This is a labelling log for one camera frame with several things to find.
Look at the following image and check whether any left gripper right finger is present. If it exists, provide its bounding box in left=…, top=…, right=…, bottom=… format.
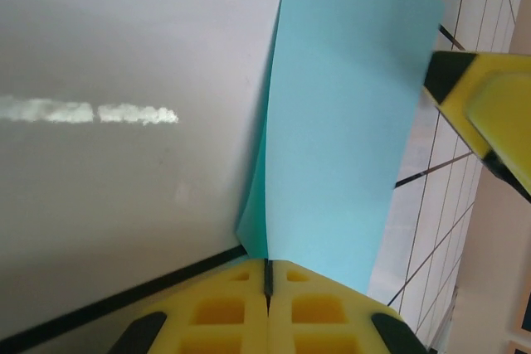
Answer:
left=267, top=259, right=429, bottom=354

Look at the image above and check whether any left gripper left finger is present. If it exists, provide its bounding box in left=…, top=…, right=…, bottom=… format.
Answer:
left=108, top=258, right=271, bottom=354

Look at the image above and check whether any teal paper sheet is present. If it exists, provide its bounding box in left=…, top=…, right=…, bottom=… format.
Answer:
left=235, top=0, right=447, bottom=302

